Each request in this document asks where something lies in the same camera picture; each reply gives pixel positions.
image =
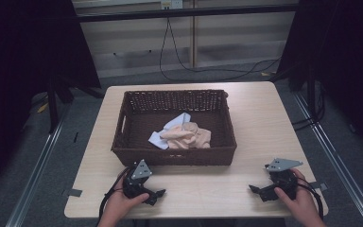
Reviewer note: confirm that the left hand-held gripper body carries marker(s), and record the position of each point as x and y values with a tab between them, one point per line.
138	183

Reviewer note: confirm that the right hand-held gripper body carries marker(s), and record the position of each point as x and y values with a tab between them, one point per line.
285	181

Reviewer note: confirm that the person's left hand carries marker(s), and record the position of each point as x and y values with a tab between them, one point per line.
119	205

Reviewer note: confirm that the person's right hand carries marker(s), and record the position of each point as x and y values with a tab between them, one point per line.
302	205

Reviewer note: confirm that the grey tape strip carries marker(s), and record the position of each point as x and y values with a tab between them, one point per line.
74	192
319	186

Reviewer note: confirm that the brown wicker basket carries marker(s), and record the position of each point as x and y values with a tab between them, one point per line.
138	126

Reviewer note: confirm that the peach cloth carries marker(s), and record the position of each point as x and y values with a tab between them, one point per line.
186	137

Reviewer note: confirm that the white cloth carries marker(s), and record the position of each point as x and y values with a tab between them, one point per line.
176	121

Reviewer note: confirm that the black metal stand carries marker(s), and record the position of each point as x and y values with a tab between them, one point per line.
310	94
53	104

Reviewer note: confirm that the yellow floor tape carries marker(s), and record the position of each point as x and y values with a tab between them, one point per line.
43	108

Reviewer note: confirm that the black curtain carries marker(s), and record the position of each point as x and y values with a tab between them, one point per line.
28	63
343	63

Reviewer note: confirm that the wooden vertical strip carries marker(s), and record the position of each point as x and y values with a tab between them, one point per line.
194	38

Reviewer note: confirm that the black horizontal bar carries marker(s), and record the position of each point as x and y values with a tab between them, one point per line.
186	13

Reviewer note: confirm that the white power outlet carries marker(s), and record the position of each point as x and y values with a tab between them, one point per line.
171	3

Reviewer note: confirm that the metal floor rail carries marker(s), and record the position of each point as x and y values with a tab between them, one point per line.
337	164
34	176

